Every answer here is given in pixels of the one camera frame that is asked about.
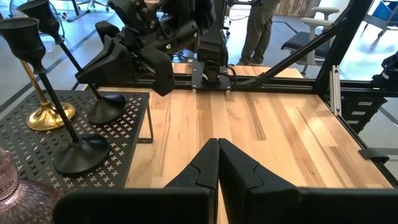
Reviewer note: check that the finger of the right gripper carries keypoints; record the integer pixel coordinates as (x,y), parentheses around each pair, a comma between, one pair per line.
(109,65)
(160,74)

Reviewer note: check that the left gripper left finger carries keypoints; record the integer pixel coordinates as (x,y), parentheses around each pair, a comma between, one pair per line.
(199,174)

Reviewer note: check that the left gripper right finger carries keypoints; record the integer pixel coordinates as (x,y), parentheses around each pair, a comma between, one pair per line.
(242,180)

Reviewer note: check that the black metal candlestick holder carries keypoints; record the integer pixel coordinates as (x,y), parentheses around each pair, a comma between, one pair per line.
(81,154)
(107,109)

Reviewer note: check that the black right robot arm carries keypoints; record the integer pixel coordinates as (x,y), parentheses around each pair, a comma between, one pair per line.
(213,46)

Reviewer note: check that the pink glass candle holder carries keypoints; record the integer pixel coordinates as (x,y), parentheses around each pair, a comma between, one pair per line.
(21,202)

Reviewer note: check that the black perforated metal stand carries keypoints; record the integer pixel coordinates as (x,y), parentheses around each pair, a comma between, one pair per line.
(124,137)

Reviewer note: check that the gold candlestick holder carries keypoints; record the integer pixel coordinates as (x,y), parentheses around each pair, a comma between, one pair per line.
(46,119)

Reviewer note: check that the person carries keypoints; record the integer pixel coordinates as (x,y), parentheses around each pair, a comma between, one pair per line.
(258,31)

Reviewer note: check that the white and black office chair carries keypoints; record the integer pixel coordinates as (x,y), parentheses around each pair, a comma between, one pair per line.
(300,40)

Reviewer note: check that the black robot equipment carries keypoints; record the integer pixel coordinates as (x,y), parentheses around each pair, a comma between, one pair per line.
(388,74)

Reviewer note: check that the blue chair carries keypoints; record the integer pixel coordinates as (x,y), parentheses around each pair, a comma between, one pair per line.
(385,11)

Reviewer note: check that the black aluminium table frame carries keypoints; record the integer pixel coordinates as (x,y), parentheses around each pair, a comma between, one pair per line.
(280,84)

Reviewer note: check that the silver aluminium bracket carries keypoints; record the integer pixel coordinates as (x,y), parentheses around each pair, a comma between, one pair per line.
(335,93)

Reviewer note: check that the black plastic bracket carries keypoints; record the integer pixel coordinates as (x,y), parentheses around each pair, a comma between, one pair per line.
(373,154)

